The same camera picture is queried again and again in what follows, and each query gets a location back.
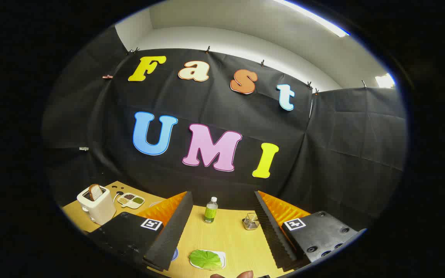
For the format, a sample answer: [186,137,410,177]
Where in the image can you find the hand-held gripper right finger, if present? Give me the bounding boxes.
[254,190,367,271]

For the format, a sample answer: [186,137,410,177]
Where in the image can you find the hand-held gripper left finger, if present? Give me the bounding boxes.
[85,191,194,271]

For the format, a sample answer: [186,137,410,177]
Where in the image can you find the green lettuce leaf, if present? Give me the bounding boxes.
[189,249,223,271]

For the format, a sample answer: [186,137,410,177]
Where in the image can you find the white bread slice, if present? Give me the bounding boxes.
[88,184,103,201]

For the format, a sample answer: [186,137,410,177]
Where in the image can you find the green label water bottle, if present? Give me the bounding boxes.
[203,197,219,224]

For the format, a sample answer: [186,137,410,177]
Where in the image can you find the white divided seed dish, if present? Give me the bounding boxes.
[117,193,146,209]

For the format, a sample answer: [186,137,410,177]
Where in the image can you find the white square plate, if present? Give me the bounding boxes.
[190,250,227,270]

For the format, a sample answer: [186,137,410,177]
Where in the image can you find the white toaster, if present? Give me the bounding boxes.
[76,185,117,225]

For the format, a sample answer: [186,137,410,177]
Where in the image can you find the black backdrop cloth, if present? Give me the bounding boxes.
[41,25,408,232]

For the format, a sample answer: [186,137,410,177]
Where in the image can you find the small wire basket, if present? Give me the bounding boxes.
[242,213,260,231]

